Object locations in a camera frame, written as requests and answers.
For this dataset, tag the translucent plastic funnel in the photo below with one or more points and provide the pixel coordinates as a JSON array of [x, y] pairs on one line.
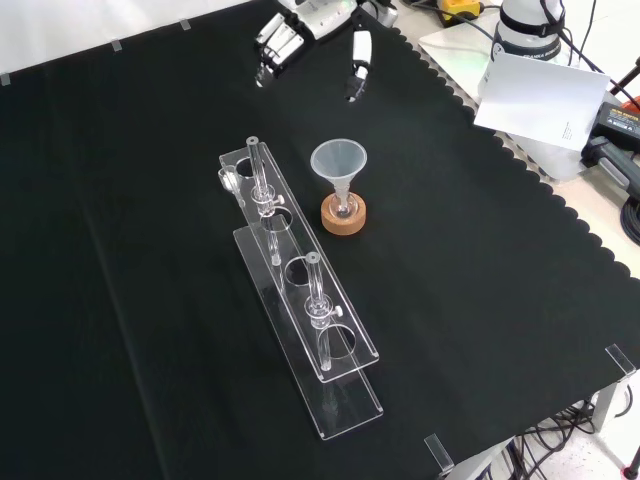
[[339, 162]]

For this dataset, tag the clear acrylic funnel stand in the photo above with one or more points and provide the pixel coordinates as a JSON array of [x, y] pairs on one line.
[[300, 280]]

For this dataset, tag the white table leg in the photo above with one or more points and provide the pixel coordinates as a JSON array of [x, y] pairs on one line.
[[606, 405]]

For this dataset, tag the black power adapter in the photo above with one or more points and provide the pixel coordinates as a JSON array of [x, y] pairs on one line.
[[617, 122]]

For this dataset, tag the black cloth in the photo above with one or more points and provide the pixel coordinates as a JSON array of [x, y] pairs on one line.
[[150, 250]]

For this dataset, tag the clear round-bottom flask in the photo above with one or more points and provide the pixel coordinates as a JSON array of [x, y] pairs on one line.
[[344, 207]]

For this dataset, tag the clear glass weighing funnel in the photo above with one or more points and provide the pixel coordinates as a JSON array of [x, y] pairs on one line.
[[230, 180]]

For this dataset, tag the pale board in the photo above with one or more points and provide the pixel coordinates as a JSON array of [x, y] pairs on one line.
[[450, 45]]

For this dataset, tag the clear tape strip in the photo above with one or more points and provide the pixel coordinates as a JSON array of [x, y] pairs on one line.
[[4, 80], [185, 24], [116, 45]]

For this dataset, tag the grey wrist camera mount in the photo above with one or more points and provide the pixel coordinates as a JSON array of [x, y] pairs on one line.
[[382, 12]]

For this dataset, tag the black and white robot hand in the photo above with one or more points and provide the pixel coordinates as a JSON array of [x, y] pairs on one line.
[[320, 17]]

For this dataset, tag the white paper card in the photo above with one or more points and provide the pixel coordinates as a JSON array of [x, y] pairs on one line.
[[540, 100]]

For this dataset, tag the yellow stop button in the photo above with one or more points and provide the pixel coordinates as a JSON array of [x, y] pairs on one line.
[[460, 9]]

